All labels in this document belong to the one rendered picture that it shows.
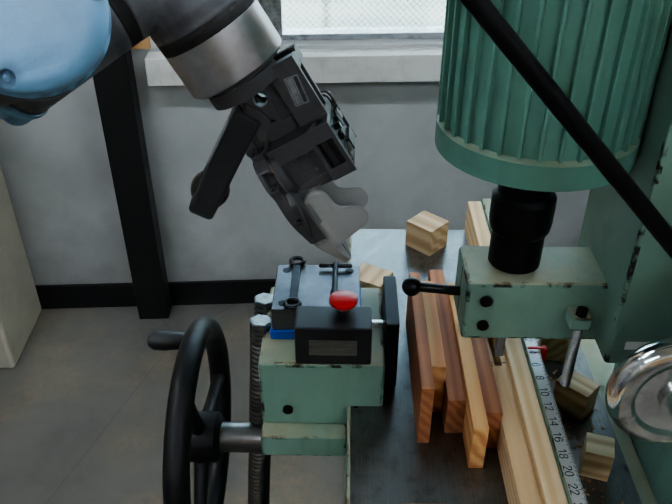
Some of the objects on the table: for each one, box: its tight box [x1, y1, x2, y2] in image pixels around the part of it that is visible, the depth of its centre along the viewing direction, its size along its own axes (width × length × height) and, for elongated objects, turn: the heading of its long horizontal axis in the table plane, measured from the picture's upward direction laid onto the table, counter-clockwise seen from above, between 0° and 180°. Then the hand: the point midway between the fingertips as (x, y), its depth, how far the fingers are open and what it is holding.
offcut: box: [405, 211, 449, 256], centre depth 105 cm, size 4×4×4 cm
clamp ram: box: [372, 276, 400, 387], centre depth 83 cm, size 9×8×9 cm
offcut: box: [359, 262, 393, 295], centre depth 96 cm, size 4×5×3 cm
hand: (336, 252), depth 73 cm, fingers closed
